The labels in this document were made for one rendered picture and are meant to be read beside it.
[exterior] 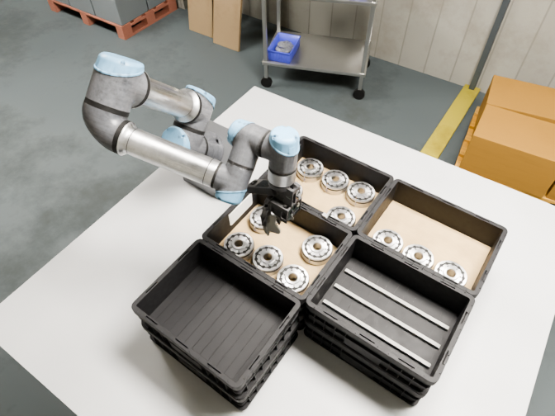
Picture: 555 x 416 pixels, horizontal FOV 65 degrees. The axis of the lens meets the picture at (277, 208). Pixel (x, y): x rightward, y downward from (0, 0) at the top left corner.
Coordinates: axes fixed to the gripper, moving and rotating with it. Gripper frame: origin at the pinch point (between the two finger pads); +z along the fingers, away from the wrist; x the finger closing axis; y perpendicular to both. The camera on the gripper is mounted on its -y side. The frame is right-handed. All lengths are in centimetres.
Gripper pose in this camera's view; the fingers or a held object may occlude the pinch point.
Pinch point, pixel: (272, 225)
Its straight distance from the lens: 132.2
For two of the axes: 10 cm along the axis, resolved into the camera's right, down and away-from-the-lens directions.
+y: 8.1, 4.5, -3.8
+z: -0.6, 7.0, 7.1
